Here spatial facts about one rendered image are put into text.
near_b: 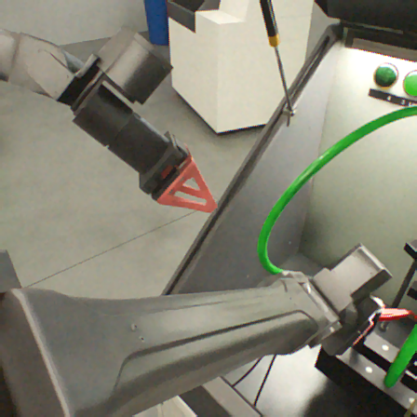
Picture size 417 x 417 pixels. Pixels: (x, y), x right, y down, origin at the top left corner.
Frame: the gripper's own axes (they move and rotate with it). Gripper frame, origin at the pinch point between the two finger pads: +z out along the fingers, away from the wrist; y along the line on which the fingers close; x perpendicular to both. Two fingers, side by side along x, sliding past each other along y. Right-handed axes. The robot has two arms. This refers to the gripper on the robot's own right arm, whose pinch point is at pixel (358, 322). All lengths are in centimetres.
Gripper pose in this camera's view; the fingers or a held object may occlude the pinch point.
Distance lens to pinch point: 68.6
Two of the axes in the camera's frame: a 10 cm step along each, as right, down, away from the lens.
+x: -5.0, -5.5, 6.7
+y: 6.1, -7.7, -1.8
